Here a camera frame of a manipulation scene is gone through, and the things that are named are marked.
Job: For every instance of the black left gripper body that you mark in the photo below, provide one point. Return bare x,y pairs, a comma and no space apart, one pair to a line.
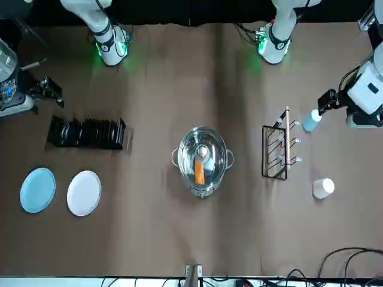
329,100

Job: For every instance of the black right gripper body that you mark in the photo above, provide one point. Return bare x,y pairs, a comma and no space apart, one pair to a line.
49,89

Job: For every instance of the light blue cup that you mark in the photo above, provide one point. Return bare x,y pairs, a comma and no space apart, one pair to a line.
310,122

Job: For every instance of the pale pink cup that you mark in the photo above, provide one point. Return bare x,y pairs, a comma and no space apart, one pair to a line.
322,189

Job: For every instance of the light blue plate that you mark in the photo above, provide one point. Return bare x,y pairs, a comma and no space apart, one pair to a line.
37,190

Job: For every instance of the white plate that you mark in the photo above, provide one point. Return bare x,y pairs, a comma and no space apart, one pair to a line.
83,193

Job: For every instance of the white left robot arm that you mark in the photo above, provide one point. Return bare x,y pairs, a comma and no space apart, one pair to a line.
278,42

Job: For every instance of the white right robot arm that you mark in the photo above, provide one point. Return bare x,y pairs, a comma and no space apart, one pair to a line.
109,45

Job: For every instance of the black dish drying rack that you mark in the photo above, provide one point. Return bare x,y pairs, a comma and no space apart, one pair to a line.
89,133

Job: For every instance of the orange carrot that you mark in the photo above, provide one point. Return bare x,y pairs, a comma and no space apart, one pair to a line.
199,175

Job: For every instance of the glass pot lid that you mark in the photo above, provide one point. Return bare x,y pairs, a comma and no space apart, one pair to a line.
188,149

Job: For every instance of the stainless steel pot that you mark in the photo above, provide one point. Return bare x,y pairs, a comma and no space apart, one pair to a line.
184,179

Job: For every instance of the aluminium camera post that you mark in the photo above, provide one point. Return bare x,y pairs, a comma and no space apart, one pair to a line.
193,275

